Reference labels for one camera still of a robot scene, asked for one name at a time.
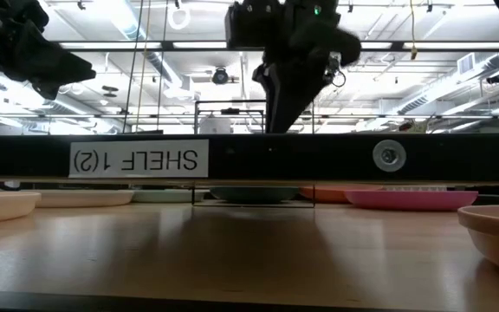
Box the white container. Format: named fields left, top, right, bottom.
left=198, top=115, right=232, bottom=135

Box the silver bolt with washer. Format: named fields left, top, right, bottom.
left=372, top=139, right=407, bottom=173

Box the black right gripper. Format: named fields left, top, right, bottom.
left=251, top=16, right=363, bottom=134

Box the white shelf label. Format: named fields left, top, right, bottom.
left=68, top=139, right=211, bottom=179

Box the peach bowl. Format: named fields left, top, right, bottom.
left=457, top=204, right=499, bottom=281

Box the pale green plate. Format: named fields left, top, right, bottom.
left=131, top=189, right=211, bottom=205

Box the black hanging camera with cable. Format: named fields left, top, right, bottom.
left=323, top=52, right=347, bottom=88

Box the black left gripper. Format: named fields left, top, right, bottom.
left=0, top=0, right=97, bottom=101

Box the black shelf rail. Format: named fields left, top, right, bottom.
left=0, top=132, right=499, bottom=187

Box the black overhead frame beam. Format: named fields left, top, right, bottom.
left=56, top=40, right=499, bottom=53

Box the black wire rack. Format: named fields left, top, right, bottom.
left=193, top=99, right=269, bottom=135

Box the yellow cable with plug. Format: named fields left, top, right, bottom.
left=408, top=0, right=419, bottom=61

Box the dark green plate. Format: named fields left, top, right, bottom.
left=209, top=185, right=301, bottom=205

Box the yellow hanging cable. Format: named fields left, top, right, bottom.
left=134, top=0, right=152, bottom=133

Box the orange plate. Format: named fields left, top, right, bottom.
left=298, top=185, right=384, bottom=205

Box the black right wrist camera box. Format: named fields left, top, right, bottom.
left=224, top=0, right=287, bottom=50

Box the pink plate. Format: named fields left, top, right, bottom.
left=343, top=189, right=479, bottom=212

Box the black hanging cable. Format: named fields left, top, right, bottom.
left=156, top=0, right=169, bottom=133
left=121, top=0, right=146, bottom=133

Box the round black ceiling camera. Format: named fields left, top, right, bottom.
left=211, top=66, right=230, bottom=86

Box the white patterned bowl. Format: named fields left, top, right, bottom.
left=382, top=185, right=448, bottom=193

